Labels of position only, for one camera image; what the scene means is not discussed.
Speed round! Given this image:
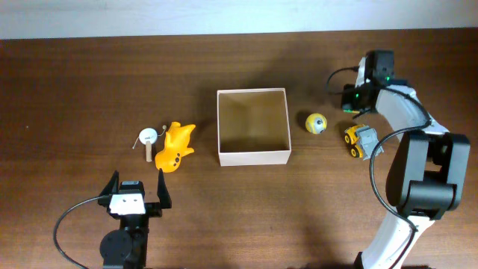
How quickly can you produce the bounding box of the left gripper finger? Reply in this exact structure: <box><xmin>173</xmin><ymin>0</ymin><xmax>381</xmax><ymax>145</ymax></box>
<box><xmin>157</xmin><ymin>169</ymin><xmax>172</xmax><ymax>204</ymax></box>
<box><xmin>99</xmin><ymin>170</ymin><xmax>119</xmax><ymax>197</ymax></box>

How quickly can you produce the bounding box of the yellow grey toy truck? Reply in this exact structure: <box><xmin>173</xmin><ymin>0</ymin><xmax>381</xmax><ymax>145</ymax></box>
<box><xmin>344</xmin><ymin>124</ymin><xmax>379</xmax><ymax>161</ymax></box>

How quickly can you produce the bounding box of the orange squishy toy animal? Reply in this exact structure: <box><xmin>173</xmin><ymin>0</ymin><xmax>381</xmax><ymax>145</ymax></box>
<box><xmin>155</xmin><ymin>122</ymin><xmax>196</xmax><ymax>173</ymax></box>

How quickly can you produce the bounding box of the yellow minion ball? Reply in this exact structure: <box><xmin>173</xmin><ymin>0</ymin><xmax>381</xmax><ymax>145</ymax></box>
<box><xmin>305</xmin><ymin>113</ymin><xmax>327</xmax><ymax>135</ymax></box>

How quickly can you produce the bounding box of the white cardboard box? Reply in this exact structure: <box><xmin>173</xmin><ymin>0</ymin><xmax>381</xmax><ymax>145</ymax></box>
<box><xmin>217</xmin><ymin>88</ymin><xmax>292</xmax><ymax>167</ymax></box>

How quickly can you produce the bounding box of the colourful puzzle cube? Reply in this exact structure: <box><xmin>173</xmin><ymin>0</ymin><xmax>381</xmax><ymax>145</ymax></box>
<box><xmin>343</xmin><ymin>109</ymin><xmax>360</xmax><ymax>114</ymax></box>

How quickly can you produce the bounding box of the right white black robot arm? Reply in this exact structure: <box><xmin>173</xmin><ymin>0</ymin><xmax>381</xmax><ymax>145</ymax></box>
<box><xmin>341</xmin><ymin>50</ymin><xmax>471</xmax><ymax>268</ymax></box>

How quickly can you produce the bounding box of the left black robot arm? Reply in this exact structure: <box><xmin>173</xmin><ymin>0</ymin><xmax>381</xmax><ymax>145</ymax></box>
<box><xmin>98</xmin><ymin>170</ymin><xmax>172</xmax><ymax>268</ymax></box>

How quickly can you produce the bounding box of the white wooden rattle drum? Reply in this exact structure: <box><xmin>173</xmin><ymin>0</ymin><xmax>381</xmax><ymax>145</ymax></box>
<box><xmin>131</xmin><ymin>125</ymin><xmax>167</xmax><ymax>162</ymax></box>

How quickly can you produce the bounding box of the left black cable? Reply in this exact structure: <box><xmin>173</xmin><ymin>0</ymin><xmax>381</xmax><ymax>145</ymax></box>
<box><xmin>52</xmin><ymin>195</ymin><xmax>110</xmax><ymax>269</ymax></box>

